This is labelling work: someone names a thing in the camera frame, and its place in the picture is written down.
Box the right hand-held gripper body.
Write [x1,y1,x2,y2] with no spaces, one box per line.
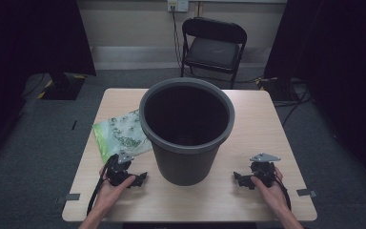
[249,152,281,189]

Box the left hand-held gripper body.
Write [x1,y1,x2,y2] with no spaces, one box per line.
[105,149,138,187]

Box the green-printed plastic trash bag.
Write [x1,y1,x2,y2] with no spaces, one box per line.
[91,109,153,164]

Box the black trash bin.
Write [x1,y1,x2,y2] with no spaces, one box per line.
[138,76,236,187]

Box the person's left hand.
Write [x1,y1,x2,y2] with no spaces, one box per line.
[94,165,137,209]

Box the person's right hand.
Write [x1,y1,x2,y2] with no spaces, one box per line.
[251,166,289,212]

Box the grey tape strip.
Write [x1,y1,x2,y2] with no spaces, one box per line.
[56,193,81,204]
[296,188,318,198]

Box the black folding chair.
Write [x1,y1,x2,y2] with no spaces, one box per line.
[180,16,248,90]

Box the black curtain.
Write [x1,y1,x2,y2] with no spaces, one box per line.
[0,0,97,166]
[263,0,366,192]

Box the black floor cable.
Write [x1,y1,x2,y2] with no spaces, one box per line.
[273,80,313,128]

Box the white wall socket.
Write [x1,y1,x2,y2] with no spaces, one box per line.
[167,0,190,13]

